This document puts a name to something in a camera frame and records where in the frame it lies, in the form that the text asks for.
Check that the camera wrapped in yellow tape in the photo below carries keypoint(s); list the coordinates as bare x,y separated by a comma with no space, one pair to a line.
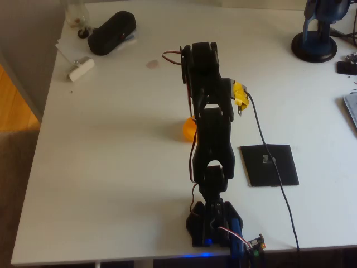
240,95

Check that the white power bank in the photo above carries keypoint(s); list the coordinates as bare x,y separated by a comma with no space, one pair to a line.
82,69

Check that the black phone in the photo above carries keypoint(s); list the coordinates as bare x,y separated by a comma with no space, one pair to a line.
347,67

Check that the small circuit board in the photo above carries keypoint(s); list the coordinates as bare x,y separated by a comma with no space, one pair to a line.
352,57

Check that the black oblong case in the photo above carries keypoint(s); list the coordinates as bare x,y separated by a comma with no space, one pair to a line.
111,33

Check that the grey laptop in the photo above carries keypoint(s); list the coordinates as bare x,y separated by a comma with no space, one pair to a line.
352,107

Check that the blue table clamp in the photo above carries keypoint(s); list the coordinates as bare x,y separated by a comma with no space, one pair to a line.
237,237

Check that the white paper sheets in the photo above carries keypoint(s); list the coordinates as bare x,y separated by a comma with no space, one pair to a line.
67,47

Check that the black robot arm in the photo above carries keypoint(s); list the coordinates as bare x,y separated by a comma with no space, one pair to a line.
212,134

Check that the small transparent plastic piece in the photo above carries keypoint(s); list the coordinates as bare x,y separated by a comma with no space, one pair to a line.
265,159

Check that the orange plastic object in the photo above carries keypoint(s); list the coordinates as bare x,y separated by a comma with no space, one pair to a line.
189,130

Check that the black square mat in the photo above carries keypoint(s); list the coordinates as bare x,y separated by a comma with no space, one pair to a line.
287,173

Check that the motor controller board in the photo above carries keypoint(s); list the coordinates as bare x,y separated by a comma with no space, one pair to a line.
255,244

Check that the blue stand with black base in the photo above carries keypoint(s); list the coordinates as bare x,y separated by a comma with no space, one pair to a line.
313,47

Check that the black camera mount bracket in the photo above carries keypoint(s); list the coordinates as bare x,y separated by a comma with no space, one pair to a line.
230,88

